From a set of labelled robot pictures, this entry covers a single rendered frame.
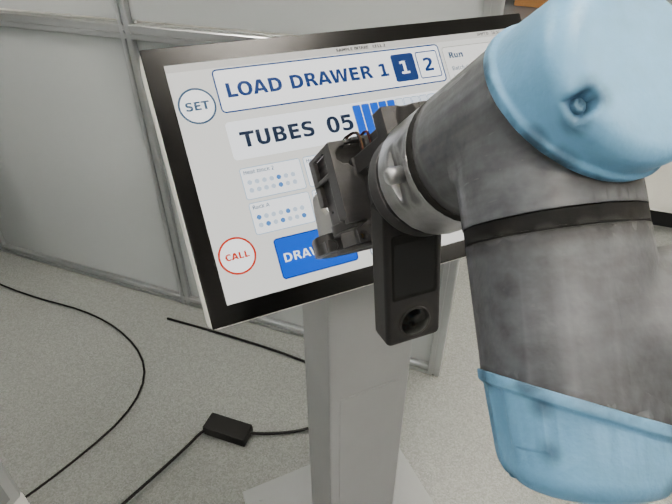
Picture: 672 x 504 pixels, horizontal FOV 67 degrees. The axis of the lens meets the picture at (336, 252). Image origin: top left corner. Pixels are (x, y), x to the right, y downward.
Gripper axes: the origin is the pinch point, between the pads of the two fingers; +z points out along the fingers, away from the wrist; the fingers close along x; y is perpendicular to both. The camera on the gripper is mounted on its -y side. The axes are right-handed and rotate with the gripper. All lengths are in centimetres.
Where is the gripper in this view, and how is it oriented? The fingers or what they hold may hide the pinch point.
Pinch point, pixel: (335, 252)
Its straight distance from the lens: 50.4
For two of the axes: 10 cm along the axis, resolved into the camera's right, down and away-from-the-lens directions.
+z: -3.2, 1.3, 9.4
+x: -9.2, 2.2, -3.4
